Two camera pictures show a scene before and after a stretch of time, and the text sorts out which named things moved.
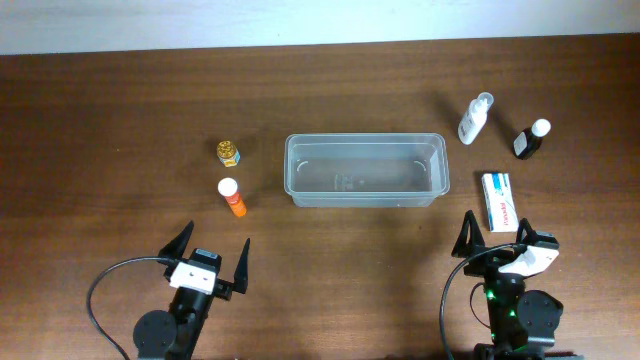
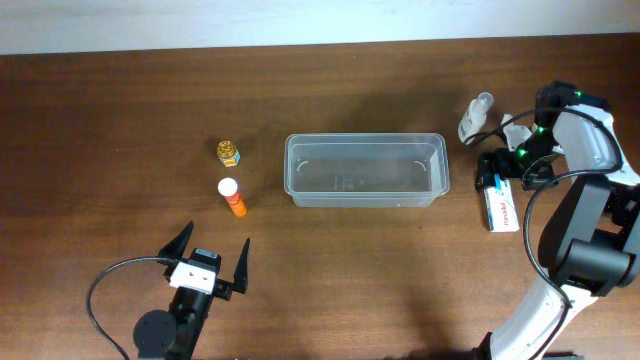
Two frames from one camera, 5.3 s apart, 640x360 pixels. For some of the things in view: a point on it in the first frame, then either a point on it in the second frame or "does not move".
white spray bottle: (475, 118) does not move
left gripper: (223, 287) does not move
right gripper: (475, 239) -> (485, 166)
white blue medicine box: (501, 202) does not move
